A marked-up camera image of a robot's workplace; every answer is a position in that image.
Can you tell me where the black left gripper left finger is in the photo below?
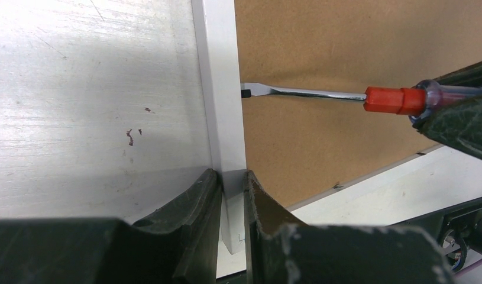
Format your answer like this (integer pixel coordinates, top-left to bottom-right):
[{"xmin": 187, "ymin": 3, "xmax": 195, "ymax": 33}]
[{"xmin": 0, "ymin": 169, "xmax": 222, "ymax": 283}]

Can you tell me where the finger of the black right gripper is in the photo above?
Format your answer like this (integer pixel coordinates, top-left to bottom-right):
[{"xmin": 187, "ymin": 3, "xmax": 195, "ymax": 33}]
[
  {"xmin": 435, "ymin": 61, "xmax": 482, "ymax": 87},
  {"xmin": 412, "ymin": 95, "xmax": 482, "ymax": 160}
]

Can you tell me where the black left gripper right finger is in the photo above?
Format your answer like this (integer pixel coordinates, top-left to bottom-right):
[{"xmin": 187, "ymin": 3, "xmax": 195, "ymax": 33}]
[{"xmin": 244, "ymin": 171, "xmax": 455, "ymax": 283}]

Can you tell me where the blue red screwdriver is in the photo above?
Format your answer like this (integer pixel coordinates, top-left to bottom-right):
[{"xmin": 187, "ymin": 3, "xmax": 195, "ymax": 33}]
[{"xmin": 241, "ymin": 80, "xmax": 482, "ymax": 123}]

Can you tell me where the white picture frame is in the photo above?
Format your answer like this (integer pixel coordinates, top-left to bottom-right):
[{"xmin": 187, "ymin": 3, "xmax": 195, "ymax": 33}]
[{"xmin": 192, "ymin": 1, "xmax": 482, "ymax": 254}]

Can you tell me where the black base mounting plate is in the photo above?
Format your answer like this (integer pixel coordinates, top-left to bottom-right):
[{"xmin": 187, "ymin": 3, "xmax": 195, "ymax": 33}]
[{"xmin": 398, "ymin": 197, "xmax": 482, "ymax": 272}]

